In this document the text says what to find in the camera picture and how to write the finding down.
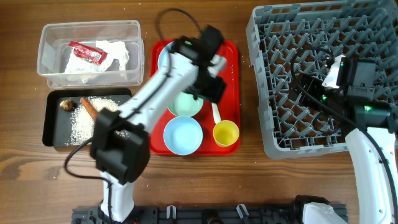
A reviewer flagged mint green bowl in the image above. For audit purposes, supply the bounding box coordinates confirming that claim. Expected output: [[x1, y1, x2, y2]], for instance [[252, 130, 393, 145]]
[[168, 92, 204, 117]]

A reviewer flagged white tissue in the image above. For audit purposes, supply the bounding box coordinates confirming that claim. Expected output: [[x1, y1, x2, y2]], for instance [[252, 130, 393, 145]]
[[64, 40, 129, 73]]

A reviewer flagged light blue bowl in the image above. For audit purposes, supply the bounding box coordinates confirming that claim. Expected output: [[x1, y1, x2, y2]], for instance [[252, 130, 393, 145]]
[[163, 116, 203, 156]]

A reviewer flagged yellow plastic cup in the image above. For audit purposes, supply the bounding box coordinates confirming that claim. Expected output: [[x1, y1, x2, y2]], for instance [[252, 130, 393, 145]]
[[213, 120, 240, 147]]

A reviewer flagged red snack wrapper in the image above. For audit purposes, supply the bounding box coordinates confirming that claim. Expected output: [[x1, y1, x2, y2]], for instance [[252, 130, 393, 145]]
[[69, 41, 108, 65]]

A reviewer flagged orange carrot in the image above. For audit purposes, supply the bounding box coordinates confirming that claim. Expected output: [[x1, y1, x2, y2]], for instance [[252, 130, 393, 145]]
[[80, 98, 98, 122]]

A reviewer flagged white rice pile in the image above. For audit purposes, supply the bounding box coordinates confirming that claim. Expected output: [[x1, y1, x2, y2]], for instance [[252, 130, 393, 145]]
[[65, 96, 120, 146]]

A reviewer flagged brown food scrap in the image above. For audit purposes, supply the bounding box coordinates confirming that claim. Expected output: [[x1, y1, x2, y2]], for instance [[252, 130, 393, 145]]
[[60, 99, 76, 112]]

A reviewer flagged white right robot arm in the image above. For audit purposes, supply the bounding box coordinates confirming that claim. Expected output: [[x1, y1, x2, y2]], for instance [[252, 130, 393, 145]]
[[289, 56, 397, 223]]

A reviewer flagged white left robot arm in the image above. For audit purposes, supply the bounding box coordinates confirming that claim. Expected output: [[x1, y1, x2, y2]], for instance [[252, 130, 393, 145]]
[[90, 26, 226, 223]]

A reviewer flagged gray dishwasher rack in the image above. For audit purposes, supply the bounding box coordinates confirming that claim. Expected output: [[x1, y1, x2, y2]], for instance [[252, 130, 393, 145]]
[[246, 1, 397, 159]]

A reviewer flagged clear plastic waste bin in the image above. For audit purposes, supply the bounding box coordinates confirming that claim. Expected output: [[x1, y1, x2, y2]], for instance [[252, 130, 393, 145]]
[[37, 20, 145, 89]]

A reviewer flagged black waste tray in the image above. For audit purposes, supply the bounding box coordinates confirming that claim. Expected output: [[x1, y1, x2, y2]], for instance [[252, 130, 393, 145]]
[[42, 88, 132, 147]]

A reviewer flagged light blue plate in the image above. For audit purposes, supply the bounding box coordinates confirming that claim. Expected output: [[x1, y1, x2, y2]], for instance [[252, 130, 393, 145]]
[[157, 41, 174, 70]]

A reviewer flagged white plastic spoon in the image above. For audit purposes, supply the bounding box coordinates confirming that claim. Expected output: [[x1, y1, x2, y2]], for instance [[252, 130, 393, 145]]
[[211, 103, 221, 124]]

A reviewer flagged red serving tray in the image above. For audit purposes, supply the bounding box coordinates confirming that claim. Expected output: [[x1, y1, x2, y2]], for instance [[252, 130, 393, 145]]
[[150, 40, 241, 156]]

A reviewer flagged black mounting rail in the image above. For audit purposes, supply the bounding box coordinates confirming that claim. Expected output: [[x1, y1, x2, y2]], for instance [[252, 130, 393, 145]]
[[71, 203, 348, 224]]

